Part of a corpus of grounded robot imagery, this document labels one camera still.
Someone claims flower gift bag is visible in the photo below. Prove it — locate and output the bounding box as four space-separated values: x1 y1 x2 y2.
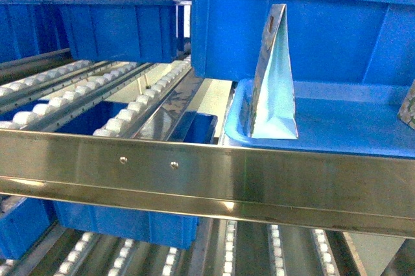
248 4 299 140
397 81 415 130

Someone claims blue bin upper left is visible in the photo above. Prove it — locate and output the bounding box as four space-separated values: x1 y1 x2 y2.
1 0 178 63

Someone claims large blue bin right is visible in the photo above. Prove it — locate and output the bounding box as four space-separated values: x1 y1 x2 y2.
191 0 414 86

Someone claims blue bin lower left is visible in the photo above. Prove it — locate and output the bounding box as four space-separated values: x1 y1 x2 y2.
1 196 56 260

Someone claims blue bin under rail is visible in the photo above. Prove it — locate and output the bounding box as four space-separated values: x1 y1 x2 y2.
53 201 198 249

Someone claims steel rack front rail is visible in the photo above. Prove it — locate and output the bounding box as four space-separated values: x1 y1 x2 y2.
1 130 414 238

